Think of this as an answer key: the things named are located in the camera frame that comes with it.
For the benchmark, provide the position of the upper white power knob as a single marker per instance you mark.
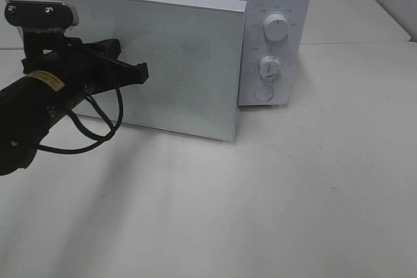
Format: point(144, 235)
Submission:
point(276, 26)

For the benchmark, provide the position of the white microwave door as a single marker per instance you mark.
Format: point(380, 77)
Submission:
point(193, 52)

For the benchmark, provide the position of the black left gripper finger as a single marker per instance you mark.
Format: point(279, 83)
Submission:
point(105, 50)
point(123, 74)

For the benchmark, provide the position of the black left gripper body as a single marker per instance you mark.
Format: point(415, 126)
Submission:
point(56, 65)

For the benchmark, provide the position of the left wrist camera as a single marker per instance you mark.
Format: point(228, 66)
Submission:
point(40, 15)

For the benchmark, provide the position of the lower white timer knob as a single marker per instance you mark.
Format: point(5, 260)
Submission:
point(269, 67)

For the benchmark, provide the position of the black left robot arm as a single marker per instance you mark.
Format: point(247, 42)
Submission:
point(26, 120)

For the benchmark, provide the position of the round white door button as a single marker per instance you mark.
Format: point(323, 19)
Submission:
point(264, 93)

